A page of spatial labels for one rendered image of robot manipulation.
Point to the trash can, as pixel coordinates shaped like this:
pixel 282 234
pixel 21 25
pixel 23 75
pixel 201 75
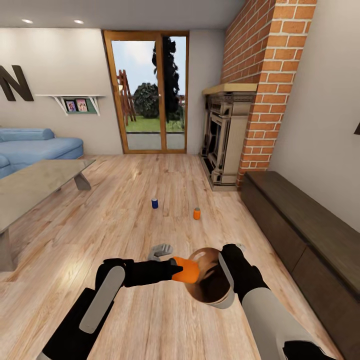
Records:
pixel 212 288

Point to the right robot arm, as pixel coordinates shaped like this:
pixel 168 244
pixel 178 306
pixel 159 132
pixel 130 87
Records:
pixel 277 334

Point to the coffee table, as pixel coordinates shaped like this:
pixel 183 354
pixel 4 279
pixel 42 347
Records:
pixel 25 189

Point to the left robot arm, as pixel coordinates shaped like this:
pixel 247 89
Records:
pixel 76 335

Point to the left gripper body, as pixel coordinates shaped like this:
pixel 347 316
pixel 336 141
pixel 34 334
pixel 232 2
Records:
pixel 157 271

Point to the shelf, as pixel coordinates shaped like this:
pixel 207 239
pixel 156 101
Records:
pixel 91 101

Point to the sofa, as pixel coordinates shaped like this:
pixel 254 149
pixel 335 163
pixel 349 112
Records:
pixel 23 147

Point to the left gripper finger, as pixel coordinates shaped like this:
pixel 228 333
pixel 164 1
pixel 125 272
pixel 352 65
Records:
pixel 176 269

